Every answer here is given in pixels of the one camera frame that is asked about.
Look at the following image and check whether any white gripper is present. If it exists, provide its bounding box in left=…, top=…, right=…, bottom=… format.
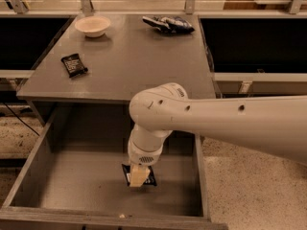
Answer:
left=128, top=139, right=162, bottom=187

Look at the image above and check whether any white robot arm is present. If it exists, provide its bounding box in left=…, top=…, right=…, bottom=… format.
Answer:
left=128, top=83, right=307, bottom=187

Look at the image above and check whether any open grey top drawer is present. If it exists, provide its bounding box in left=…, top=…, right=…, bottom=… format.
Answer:
left=0, top=104, right=228, bottom=230

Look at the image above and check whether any grey cabinet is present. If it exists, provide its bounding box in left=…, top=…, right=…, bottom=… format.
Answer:
left=17, top=14, right=215, bottom=136

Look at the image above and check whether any black snack bar wrapper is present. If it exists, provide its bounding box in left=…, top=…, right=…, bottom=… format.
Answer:
left=61, top=54, right=88, bottom=78

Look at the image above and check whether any blue chip bag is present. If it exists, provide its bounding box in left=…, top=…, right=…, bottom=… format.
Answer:
left=142, top=16, right=195, bottom=34

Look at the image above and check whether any white bowl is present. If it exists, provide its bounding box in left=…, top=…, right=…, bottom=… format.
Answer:
left=75, top=16, right=111, bottom=38

